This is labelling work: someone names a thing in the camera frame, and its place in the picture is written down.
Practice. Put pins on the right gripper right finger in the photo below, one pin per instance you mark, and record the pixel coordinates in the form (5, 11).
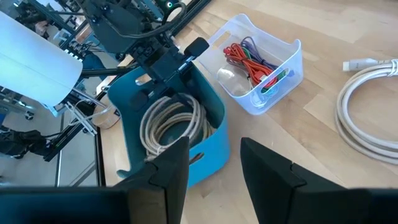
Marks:
(280, 193)

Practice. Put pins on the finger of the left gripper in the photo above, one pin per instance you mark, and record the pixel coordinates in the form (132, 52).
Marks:
(138, 99)
(196, 47)

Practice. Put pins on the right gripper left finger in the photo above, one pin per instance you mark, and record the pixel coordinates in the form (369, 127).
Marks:
(168, 186)

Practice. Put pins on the blue plastic bin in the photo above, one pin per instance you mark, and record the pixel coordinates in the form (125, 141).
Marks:
(211, 161)

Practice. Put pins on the clear plastic bin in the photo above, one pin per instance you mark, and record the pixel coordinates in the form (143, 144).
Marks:
(236, 25)

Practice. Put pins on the person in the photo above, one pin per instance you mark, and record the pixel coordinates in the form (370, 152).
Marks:
(93, 62)

